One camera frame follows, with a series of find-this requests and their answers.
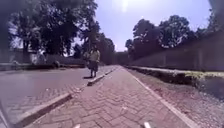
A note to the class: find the person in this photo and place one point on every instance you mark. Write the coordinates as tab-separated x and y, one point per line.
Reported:
94	60

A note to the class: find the red brick path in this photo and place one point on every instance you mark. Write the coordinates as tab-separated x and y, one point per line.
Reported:
116	100

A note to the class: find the row of trees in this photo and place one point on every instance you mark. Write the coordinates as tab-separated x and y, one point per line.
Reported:
156	35
56	26

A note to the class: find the pale kerb line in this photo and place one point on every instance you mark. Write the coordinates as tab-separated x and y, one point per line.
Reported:
166	105

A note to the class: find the robot's own part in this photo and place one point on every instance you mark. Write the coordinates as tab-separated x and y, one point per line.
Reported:
77	126
146	125

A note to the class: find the grey asphalt road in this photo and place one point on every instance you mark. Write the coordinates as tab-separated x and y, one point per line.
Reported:
36	83

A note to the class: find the row of kerb stones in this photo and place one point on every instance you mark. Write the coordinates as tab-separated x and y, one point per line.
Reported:
46	106

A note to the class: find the pale wall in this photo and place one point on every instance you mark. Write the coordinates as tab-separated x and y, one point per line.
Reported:
63	60

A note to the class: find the long grey wall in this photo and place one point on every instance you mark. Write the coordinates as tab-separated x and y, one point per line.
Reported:
193	53

